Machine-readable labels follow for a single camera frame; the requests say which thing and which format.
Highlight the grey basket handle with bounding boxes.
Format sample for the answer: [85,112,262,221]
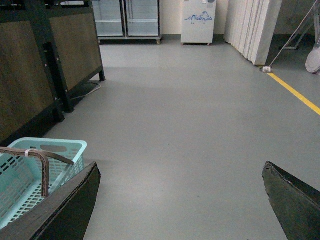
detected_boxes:
[0,147,74,198]

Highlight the white chest freezer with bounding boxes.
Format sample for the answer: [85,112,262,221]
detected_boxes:
[180,0,217,46]

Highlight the glass door refrigerator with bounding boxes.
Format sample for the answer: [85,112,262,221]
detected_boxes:
[92,0,162,45]

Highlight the grey tripod stand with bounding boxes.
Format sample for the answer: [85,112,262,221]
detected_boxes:
[260,0,320,76]

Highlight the white cable on floor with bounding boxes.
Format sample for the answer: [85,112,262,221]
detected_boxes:
[69,81,102,101]

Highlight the white folded partition panels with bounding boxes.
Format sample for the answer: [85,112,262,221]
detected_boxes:
[224,0,282,66]

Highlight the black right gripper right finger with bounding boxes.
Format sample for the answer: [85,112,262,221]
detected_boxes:
[262,161,320,240]

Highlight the light blue plastic basket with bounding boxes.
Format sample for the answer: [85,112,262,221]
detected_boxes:
[0,137,87,228]

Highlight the dark wooden display stand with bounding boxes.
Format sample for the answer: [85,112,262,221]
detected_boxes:
[0,0,106,146]

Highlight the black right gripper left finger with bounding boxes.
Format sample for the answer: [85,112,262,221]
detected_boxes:
[0,162,101,240]

